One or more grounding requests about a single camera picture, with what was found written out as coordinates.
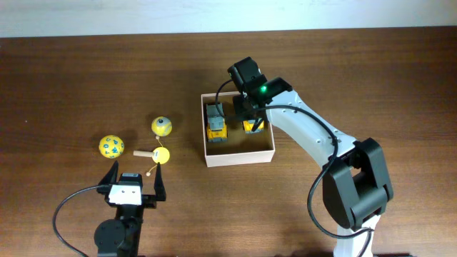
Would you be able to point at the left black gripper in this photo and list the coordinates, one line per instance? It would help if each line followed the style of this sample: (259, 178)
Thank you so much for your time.
(150, 200)

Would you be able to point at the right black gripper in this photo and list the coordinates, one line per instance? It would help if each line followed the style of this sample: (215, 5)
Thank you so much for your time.
(241, 118)

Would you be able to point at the yellow grey dump truck toy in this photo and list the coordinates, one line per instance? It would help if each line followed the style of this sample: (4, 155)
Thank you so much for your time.
(216, 128)

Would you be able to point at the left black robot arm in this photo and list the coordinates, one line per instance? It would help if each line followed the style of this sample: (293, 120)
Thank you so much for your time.
(120, 236)

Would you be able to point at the pink cardboard box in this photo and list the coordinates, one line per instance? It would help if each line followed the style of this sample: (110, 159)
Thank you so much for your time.
(240, 147)

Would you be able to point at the yellow wooden paddle drum toy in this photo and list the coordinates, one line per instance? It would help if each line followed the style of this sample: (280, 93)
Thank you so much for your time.
(159, 155)

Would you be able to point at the yellow grey mixer truck toy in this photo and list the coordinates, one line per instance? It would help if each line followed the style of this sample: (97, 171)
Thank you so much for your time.
(252, 126)

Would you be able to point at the yellow ball with blue letters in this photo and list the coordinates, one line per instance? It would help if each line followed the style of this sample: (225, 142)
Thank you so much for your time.
(111, 146)

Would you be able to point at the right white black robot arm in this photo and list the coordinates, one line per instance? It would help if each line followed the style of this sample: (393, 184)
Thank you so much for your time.
(350, 194)

